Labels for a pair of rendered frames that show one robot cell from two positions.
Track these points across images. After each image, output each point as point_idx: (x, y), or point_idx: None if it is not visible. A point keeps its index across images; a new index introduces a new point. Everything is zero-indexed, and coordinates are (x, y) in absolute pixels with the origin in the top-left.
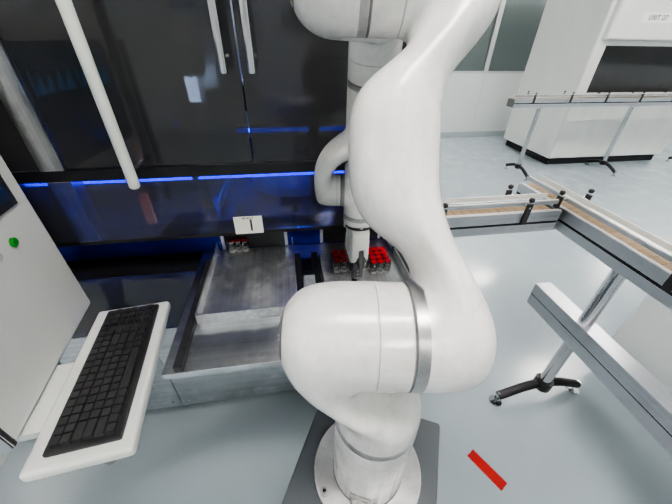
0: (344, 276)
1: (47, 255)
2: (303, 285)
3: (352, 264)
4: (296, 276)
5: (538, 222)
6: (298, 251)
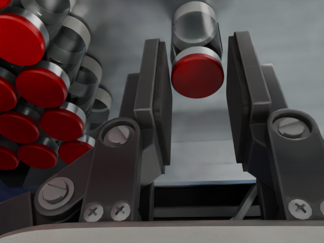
0: (132, 70)
1: None
2: (187, 185)
3: (169, 131)
4: (164, 217)
5: None
6: (1, 194)
